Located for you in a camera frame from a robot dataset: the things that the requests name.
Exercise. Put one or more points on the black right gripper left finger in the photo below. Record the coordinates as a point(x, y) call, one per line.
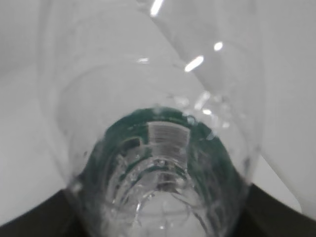
point(52, 218)

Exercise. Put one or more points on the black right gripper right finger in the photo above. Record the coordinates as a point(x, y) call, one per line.
point(264, 216)

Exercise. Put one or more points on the clear water bottle green label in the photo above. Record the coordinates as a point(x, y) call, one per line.
point(153, 111)

